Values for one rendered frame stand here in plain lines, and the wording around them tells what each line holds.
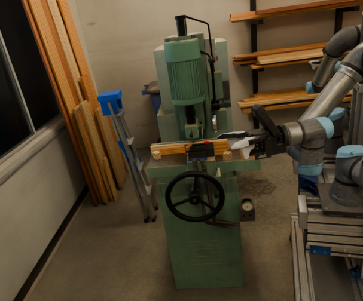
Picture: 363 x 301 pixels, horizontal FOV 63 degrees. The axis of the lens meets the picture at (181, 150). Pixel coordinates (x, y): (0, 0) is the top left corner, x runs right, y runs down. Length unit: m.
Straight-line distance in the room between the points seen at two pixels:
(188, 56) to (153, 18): 2.48
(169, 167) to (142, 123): 2.64
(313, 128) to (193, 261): 1.23
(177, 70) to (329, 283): 1.38
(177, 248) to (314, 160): 1.10
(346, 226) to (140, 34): 3.21
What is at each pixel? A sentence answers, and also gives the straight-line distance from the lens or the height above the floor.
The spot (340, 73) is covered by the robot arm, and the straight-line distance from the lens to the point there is 1.19.
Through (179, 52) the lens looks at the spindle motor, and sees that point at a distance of 1.47.
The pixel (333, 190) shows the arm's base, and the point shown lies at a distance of 1.40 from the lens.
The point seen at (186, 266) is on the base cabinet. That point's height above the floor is 0.20.
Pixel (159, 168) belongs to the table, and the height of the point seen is 0.89.
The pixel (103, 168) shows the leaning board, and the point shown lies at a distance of 3.00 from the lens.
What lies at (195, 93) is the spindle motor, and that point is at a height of 1.25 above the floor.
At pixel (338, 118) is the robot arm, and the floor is 1.02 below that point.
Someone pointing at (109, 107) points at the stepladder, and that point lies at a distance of 2.31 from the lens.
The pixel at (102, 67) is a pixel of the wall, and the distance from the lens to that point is 4.10.
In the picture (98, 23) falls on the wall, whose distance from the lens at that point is 4.06.
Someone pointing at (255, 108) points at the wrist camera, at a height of 1.32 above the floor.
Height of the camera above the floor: 1.59
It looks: 23 degrees down
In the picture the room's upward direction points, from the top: 8 degrees counter-clockwise
